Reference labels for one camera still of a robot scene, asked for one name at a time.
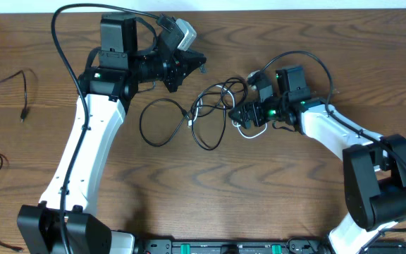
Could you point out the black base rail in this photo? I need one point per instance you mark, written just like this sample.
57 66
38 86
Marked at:
170 246

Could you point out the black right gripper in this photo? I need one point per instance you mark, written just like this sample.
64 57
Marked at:
255 108

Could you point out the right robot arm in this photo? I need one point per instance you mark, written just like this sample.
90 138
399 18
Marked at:
374 166

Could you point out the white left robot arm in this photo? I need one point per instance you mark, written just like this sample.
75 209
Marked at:
64 220

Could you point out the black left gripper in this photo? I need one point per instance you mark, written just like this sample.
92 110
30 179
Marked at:
176 69

